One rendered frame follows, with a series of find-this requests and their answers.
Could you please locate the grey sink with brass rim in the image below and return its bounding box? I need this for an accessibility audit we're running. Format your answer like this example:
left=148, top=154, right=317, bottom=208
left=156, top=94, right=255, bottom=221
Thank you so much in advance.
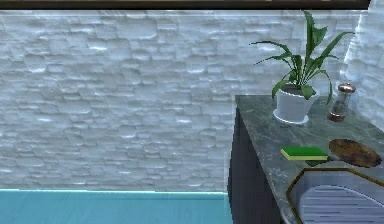
left=280, top=167, right=384, bottom=224

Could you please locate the brown round wooden plate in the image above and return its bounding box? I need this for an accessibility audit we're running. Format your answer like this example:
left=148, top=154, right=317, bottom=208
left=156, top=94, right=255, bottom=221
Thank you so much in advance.
left=328, top=138, right=383, bottom=169

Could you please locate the copper glass pepper mill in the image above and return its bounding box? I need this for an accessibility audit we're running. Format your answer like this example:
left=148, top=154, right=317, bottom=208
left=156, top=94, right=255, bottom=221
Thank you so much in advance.
left=326, top=82, right=357, bottom=123

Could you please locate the green house plant white pot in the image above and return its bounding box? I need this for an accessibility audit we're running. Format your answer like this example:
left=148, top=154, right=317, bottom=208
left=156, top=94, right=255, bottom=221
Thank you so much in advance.
left=249, top=10, right=355, bottom=126

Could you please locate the dark cabinet green marble worktop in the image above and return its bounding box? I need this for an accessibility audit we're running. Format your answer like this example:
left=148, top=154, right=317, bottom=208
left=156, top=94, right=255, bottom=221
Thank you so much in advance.
left=227, top=94, right=384, bottom=224

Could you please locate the dark wooden wall shelf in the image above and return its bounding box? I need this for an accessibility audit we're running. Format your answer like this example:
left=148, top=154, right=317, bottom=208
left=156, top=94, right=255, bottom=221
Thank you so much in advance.
left=0, top=0, right=372, bottom=11

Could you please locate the green yellow sponge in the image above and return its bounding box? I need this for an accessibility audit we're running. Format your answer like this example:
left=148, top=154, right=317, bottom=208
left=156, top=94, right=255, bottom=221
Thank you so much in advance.
left=280, top=145, right=330, bottom=162

